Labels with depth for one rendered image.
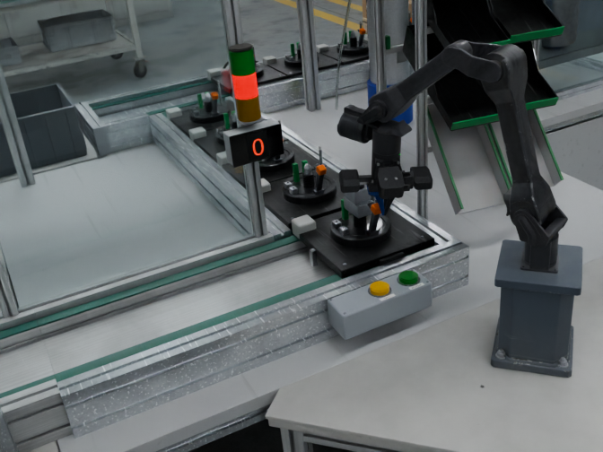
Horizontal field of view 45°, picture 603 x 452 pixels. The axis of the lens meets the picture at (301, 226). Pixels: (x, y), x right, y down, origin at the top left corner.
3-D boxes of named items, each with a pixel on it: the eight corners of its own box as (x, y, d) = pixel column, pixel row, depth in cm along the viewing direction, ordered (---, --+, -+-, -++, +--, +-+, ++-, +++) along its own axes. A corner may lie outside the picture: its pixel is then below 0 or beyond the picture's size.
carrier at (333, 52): (394, 55, 297) (393, 24, 291) (343, 66, 288) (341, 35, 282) (363, 43, 316) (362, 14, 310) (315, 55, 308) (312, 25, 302)
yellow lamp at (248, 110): (265, 118, 154) (262, 96, 152) (243, 124, 153) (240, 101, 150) (255, 112, 158) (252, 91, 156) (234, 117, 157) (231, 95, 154)
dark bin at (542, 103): (555, 105, 166) (566, 81, 160) (504, 116, 164) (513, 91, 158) (500, 30, 182) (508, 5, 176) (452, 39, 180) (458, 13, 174)
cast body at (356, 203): (375, 213, 162) (373, 185, 159) (358, 219, 161) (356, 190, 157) (355, 199, 169) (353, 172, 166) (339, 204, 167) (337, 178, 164)
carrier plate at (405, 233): (434, 245, 162) (434, 237, 161) (342, 279, 154) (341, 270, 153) (377, 205, 182) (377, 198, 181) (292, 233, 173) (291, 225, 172)
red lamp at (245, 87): (262, 96, 152) (259, 73, 150) (240, 101, 150) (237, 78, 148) (252, 90, 156) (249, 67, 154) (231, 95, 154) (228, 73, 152)
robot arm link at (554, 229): (566, 230, 131) (570, 197, 128) (546, 251, 125) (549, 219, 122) (531, 221, 135) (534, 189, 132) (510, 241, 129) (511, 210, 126)
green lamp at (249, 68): (259, 73, 150) (257, 49, 147) (237, 77, 148) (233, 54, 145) (249, 67, 154) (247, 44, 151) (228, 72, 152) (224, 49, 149)
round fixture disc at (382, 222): (403, 235, 164) (403, 227, 163) (349, 254, 159) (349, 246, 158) (371, 212, 175) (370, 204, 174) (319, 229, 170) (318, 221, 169)
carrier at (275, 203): (374, 204, 183) (371, 158, 177) (289, 230, 174) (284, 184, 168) (328, 171, 202) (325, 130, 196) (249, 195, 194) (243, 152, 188)
